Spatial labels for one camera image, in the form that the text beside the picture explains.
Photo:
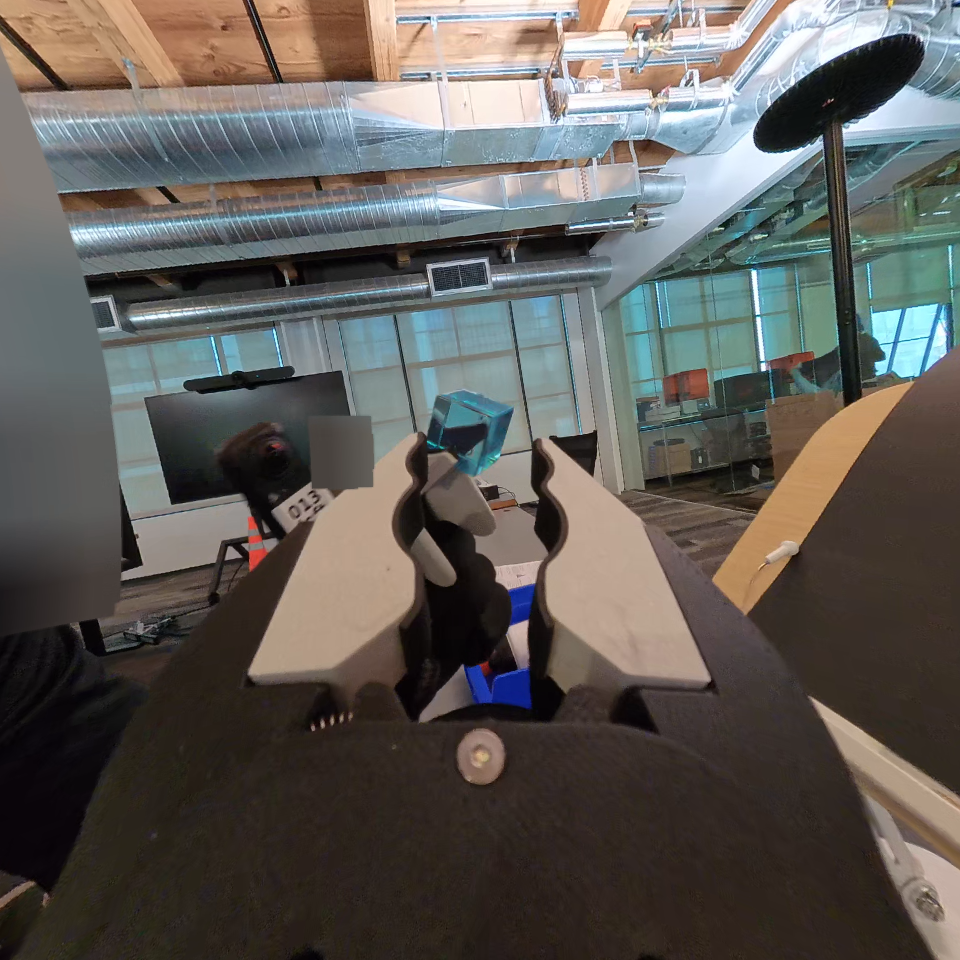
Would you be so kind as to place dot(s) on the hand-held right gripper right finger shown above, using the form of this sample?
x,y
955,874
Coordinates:
x,y
622,607

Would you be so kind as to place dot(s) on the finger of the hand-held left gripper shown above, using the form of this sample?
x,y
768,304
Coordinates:
x,y
461,495
435,562

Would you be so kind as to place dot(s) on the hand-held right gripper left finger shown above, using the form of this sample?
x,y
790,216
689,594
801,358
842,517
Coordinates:
x,y
337,600

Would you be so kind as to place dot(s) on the clear teal cube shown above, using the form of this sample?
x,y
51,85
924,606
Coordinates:
x,y
469,431

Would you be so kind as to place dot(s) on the blue storage bin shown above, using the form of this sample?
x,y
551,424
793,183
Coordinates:
x,y
510,686

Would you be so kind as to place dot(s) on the person's left forearm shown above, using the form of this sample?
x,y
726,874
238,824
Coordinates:
x,y
52,750

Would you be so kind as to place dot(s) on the person's left hand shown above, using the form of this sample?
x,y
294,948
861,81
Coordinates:
x,y
465,615

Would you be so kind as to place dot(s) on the black video bar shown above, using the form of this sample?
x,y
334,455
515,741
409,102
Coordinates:
x,y
240,380

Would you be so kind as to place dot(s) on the orange traffic cone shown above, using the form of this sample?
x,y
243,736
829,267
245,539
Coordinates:
x,y
256,544

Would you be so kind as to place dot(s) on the black office chair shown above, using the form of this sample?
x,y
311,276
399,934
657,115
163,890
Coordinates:
x,y
577,450

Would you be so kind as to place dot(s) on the white plastic peg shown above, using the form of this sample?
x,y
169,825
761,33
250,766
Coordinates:
x,y
784,550

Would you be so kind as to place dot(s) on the orange-hood 3D printer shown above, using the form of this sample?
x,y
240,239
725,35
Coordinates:
x,y
791,367
684,386

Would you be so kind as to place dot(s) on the black board with wooden edge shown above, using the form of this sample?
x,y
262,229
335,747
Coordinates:
x,y
862,600

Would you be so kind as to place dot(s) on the cardboard box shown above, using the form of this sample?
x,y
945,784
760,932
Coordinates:
x,y
799,435

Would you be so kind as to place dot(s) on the thin metal strut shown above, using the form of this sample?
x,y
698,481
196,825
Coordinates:
x,y
892,847

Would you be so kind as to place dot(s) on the silver insulated pipe run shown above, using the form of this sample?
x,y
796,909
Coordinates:
x,y
712,120

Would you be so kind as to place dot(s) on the black wall monitor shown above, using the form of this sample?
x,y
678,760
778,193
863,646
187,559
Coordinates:
x,y
195,435

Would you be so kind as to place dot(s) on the narrow spiral duct with grille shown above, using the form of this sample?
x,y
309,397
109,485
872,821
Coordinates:
x,y
300,300

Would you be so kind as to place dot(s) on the medium spiral ceiling duct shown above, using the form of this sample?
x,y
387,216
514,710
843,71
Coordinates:
x,y
262,217

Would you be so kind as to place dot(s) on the white bracket bar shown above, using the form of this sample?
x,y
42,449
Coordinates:
x,y
900,780

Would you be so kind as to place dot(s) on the wide spiral ceiling duct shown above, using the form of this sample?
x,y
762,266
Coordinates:
x,y
225,127

